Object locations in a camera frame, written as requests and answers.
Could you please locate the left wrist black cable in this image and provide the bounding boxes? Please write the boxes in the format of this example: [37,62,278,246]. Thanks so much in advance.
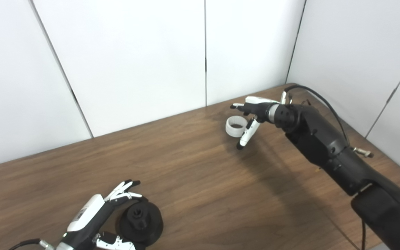
[8,238,55,250]

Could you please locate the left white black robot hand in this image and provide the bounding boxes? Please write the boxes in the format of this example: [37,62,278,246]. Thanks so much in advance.
[56,180,143,250]

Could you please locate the round black plastic part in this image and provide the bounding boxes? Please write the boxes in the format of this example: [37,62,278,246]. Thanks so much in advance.
[118,200,164,247]

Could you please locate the white ribbed ring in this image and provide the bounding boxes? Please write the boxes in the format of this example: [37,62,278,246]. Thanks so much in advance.
[225,116,248,138]

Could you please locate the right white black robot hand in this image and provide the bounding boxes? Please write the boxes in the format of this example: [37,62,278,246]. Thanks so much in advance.
[230,96,280,150]

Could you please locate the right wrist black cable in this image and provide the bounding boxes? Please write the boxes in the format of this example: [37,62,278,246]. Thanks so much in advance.
[280,84,374,250]

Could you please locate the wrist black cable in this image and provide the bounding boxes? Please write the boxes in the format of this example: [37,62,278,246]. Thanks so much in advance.
[280,84,374,250]
[8,238,55,250]

